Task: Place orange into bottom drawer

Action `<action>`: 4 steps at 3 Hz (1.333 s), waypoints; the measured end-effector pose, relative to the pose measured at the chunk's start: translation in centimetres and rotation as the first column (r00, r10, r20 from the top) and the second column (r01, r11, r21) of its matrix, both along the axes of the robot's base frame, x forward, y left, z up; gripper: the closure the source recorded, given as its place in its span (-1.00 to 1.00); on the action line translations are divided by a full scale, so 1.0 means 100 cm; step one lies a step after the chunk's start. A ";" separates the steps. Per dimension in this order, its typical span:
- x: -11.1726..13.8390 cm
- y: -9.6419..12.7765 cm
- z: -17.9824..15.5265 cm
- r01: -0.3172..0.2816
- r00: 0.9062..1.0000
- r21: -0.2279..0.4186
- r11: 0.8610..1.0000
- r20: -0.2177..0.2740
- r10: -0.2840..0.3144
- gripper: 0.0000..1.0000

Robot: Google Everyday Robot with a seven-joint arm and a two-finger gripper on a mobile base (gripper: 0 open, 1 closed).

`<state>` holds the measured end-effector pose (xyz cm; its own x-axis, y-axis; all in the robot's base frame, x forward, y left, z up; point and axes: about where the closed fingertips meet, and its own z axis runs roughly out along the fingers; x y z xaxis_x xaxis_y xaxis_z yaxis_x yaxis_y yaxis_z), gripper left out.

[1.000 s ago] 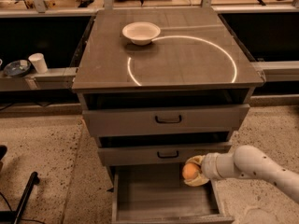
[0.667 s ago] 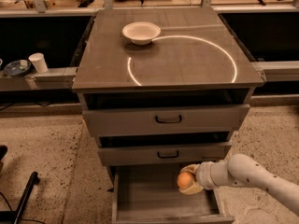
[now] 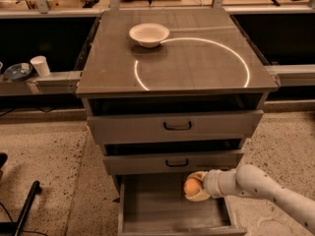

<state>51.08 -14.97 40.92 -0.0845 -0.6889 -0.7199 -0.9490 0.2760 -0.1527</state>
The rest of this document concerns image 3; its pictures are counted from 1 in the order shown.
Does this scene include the orange fruit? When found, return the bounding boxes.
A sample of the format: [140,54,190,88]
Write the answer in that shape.
[184,178,202,196]

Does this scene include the grey top drawer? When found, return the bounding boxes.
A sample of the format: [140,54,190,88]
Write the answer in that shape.
[88,110,263,145]

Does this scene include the white paper cup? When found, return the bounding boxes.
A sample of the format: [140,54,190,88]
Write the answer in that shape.
[31,56,50,77]

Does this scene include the grey middle drawer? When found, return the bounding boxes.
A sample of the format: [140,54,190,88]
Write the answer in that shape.
[103,149,244,175]

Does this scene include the white bowl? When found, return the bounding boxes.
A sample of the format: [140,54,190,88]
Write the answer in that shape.
[129,24,169,48]

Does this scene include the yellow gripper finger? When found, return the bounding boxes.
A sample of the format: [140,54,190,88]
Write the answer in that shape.
[188,171,208,182]
[185,190,210,202]

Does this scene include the grey bottom drawer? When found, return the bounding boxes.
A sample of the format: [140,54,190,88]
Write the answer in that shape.
[118,172,247,236]

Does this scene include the black top drawer handle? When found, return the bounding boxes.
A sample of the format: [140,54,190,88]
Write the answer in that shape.
[163,121,192,131]

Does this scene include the black drawer handle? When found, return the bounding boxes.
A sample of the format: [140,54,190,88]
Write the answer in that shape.
[165,158,189,168]
[163,121,192,131]

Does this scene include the grey drawer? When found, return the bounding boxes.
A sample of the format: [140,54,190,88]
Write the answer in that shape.
[118,172,247,236]
[88,110,263,145]
[103,149,244,175]

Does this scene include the black middle drawer handle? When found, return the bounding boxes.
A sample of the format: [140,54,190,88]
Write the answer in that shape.
[165,158,189,168]

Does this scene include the grey drawer cabinet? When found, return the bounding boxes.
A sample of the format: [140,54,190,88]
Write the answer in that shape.
[75,7,280,236]

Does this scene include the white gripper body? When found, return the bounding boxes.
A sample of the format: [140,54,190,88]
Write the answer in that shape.
[203,170,228,199]

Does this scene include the black floor stand leg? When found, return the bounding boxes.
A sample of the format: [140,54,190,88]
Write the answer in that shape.
[0,181,41,236]

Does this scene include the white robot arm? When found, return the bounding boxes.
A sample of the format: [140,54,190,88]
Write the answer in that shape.
[183,164,315,234]

